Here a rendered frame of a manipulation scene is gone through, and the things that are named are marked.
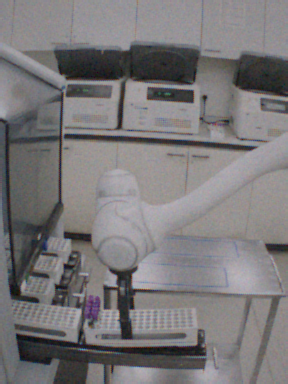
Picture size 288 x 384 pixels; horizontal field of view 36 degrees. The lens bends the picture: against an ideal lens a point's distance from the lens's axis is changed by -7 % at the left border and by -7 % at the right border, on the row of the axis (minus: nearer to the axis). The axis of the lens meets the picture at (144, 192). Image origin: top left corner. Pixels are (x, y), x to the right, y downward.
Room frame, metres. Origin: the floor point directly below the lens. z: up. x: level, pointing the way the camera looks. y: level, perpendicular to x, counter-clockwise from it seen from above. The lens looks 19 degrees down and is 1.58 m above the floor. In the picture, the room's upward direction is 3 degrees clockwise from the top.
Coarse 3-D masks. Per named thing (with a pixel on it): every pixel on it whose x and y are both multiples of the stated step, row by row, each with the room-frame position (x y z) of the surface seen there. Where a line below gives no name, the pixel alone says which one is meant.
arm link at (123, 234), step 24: (240, 168) 0.97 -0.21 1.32; (264, 168) 1.00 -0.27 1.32; (192, 192) 0.90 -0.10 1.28; (216, 192) 0.91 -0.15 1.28; (96, 216) 0.90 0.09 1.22; (120, 216) 0.83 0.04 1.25; (144, 216) 0.84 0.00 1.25; (168, 216) 0.85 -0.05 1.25; (192, 216) 0.86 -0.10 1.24; (96, 240) 0.80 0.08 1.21; (120, 240) 0.78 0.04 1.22; (144, 240) 0.81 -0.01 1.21; (120, 264) 0.78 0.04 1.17
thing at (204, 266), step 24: (168, 240) 1.67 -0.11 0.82; (192, 240) 1.68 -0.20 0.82; (216, 240) 1.69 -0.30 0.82; (240, 240) 1.70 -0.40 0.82; (144, 264) 1.45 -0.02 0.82; (168, 264) 1.46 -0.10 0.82; (192, 264) 1.47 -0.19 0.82; (216, 264) 1.48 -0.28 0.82; (240, 264) 1.48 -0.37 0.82; (264, 264) 1.48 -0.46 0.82; (144, 288) 1.29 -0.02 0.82; (168, 288) 1.29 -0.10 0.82; (192, 288) 1.30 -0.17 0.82; (216, 288) 1.30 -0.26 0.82; (240, 288) 1.30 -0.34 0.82; (264, 288) 1.30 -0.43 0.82; (240, 336) 1.68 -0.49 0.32; (264, 336) 1.26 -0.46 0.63
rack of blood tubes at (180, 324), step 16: (112, 320) 1.02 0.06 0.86; (144, 320) 1.01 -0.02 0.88; (160, 320) 1.01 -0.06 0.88; (176, 320) 1.00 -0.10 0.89; (192, 320) 1.00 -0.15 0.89; (96, 336) 0.98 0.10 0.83; (112, 336) 0.98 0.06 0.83; (144, 336) 1.01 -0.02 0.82; (160, 336) 1.01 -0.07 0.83; (176, 336) 1.00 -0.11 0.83; (192, 336) 0.96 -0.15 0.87
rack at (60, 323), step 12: (12, 300) 1.06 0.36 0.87; (12, 312) 1.01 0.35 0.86; (24, 312) 1.01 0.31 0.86; (36, 312) 1.02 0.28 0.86; (48, 312) 1.04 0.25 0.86; (60, 312) 1.04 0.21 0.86; (72, 312) 1.04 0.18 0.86; (24, 324) 0.97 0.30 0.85; (36, 324) 0.97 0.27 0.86; (48, 324) 0.97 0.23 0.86; (60, 324) 0.98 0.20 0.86; (72, 324) 0.98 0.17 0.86; (48, 336) 0.97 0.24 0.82; (60, 336) 0.99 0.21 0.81; (72, 336) 0.97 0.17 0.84
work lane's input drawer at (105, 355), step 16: (16, 336) 0.96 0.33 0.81; (32, 336) 0.97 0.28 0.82; (80, 336) 0.99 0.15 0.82; (32, 352) 0.95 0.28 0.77; (48, 352) 0.95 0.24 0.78; (64, 352) 0.95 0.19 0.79; (80, 352) 0.95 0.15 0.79; (96, 352) 0.95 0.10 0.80; (112, 352) 0.95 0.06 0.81; (128, 352) 0.95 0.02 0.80; (144, 352) 0.95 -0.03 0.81; (160, 352) 0.95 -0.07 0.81; (176, 352) 0.95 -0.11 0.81; (192, 352) 0.95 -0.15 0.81; (176, 368) 0.94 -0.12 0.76; (192, 368) 0.94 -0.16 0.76
